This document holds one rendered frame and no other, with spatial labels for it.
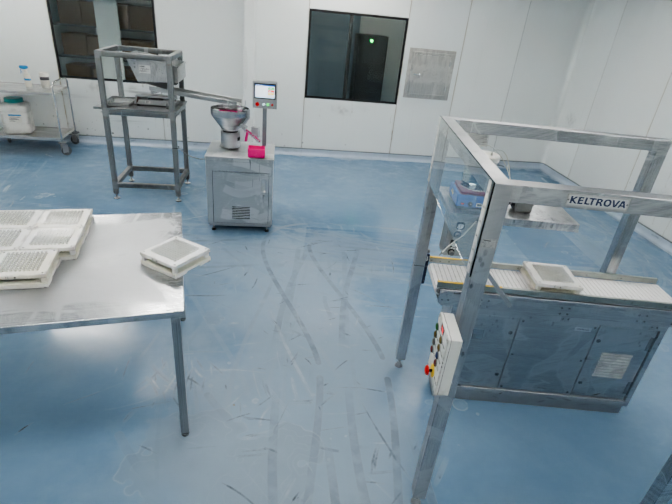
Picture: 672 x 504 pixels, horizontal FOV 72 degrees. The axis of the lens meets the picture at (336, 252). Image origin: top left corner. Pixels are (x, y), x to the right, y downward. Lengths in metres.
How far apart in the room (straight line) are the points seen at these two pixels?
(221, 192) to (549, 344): 3.10
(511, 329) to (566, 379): 0.53
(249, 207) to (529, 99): 5.03
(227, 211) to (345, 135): 3.20
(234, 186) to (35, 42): 4.06
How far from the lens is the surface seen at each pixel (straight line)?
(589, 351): 3.09
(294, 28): 7.08
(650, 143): 2.88
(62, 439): 2.91
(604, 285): 3.04
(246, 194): 4.56
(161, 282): 2.41
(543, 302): 2.71
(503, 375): 3.03
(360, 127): 7.35
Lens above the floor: 2.07
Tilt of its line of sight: 28 degrees down
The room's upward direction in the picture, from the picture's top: 6 degrees clockwise
